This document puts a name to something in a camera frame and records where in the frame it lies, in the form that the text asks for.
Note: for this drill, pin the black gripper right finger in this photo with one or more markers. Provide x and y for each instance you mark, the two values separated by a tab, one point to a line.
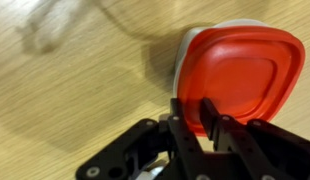
261	150

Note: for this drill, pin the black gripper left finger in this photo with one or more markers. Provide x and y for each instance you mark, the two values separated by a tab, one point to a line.
183	143

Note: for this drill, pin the clear glass cup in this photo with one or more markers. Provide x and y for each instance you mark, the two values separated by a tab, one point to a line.
183	43

